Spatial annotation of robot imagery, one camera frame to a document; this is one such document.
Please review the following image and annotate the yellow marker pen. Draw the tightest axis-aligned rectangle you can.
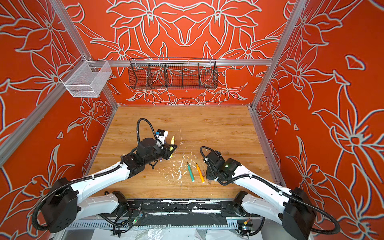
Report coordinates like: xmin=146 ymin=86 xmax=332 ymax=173
xmin=170 ymin=136 xmax=175 ymax=158

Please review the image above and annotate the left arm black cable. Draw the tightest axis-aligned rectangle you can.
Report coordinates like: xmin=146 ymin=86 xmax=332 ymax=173
xmin=32 ymin=117 xmax=158 ymax=231

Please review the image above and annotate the black wire basket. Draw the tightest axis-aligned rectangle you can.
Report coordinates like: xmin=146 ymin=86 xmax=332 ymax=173
xmin=128 ymin=58 xmax=219 ymax=90

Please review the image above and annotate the orange marker pen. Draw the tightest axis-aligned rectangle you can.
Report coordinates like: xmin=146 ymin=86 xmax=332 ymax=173
xmin=196 ymin=164 xmax=205 ymax=184

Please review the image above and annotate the grey slotted cable duct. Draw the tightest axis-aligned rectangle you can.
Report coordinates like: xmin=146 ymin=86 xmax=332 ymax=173
xmin=66 ymin=219 xmax=239 ymax=231

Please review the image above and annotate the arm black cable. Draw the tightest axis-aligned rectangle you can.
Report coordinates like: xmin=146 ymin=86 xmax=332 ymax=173
xmin=199 ymin=146 xmax=341 ymax=235
xmin=32 ymin=117 xmax=158 ymax=231

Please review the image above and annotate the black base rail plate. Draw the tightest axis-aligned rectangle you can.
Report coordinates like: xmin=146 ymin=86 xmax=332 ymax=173
xmin=101 ymin=197 xmax=262 ymax=218

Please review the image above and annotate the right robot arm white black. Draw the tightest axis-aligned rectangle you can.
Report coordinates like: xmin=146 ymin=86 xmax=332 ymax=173
xmin=200 ymin=147 xmax=316 ymax=240

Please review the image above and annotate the clear plastic bin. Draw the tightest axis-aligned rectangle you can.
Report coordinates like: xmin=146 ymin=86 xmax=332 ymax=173
xmin=60 ymin=61 xmax=112 ymax=98

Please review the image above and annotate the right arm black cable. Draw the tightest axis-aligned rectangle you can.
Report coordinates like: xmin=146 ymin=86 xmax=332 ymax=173
xmin=199 ymin=146 xmax=341 ymax=235

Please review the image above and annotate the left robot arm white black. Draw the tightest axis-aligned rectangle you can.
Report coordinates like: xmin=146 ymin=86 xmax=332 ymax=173
xmin=31 ymin=138 xmax=178 ymax=233

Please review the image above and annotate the green marker pen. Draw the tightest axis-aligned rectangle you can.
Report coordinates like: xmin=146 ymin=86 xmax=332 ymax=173
xmin=187 ymin=163 xmax=195 ymax=183

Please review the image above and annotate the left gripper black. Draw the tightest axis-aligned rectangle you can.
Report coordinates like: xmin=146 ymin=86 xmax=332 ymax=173
xmin=144 ymin=142 xmax=178 ymax=165

